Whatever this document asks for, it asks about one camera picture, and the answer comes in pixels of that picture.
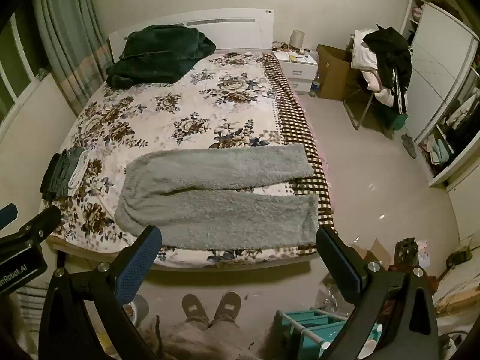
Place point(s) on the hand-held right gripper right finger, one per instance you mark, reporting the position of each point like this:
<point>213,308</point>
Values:
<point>339,266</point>

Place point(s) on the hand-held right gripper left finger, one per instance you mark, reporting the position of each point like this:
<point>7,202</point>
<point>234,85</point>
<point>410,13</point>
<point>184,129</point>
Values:
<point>138,266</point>

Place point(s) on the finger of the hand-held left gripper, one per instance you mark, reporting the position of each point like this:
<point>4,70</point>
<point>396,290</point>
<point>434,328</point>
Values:
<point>7,214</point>
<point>43,220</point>

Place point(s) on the grey fluffy pants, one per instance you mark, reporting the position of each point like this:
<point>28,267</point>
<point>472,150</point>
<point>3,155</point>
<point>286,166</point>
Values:
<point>210,180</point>

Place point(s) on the clear plastic bag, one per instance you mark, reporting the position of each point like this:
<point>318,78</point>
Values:
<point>332,292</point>

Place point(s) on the flat cardboard piece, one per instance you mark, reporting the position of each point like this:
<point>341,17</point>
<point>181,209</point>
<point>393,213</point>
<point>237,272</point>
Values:
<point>375,253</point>

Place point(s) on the stack of folded clothes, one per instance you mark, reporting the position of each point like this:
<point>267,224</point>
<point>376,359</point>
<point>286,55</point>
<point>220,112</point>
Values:
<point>60,174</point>

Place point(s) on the teal storage rack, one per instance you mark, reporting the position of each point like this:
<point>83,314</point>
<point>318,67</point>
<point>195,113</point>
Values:
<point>311,324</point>

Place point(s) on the person's left slipper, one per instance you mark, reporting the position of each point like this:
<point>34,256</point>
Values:
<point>195,307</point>

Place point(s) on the person's slipper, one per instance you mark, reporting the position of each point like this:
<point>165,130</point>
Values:
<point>228,305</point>
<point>195,307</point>

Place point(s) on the person's legs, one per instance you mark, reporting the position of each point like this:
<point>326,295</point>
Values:
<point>202,339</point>

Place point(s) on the person's right slipper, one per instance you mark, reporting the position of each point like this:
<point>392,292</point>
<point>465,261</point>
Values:
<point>228,305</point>

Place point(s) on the window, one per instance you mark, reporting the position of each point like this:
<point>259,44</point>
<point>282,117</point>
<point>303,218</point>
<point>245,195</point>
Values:
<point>11,75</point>

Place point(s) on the grey shoe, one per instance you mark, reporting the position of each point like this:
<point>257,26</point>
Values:
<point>409,145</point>

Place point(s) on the plastic water bottle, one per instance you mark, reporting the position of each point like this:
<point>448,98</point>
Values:
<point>315,88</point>

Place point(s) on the floral checkered-edge blanket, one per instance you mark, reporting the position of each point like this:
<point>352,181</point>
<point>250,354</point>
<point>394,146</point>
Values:
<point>210,93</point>

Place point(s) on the brown cardboard box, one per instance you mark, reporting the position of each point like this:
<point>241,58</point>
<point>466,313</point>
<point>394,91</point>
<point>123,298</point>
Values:
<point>333,71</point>

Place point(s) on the green striped curtain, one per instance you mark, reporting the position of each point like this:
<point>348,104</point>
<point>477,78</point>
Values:
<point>63,26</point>

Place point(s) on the white nightstand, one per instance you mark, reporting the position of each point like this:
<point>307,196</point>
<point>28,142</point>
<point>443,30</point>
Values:
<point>300,69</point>

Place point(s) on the dark green blanket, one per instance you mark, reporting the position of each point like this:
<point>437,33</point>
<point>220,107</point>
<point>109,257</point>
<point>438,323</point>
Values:
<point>157,52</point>

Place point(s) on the pile of white clothes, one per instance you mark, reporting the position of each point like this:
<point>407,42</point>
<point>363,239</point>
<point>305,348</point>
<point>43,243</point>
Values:
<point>362,50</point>

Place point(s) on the black jacket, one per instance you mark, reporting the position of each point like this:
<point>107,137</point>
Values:
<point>392,52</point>

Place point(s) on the white table lamp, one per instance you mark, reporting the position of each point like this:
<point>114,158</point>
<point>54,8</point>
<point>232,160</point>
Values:
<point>297,39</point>

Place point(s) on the white wardrobe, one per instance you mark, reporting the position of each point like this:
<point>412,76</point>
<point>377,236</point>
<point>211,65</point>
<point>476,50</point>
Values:
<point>438,52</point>

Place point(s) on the metal frame chair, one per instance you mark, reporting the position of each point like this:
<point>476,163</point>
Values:
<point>362,108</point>

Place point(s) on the white bed frame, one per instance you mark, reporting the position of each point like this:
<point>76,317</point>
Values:
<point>240,26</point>

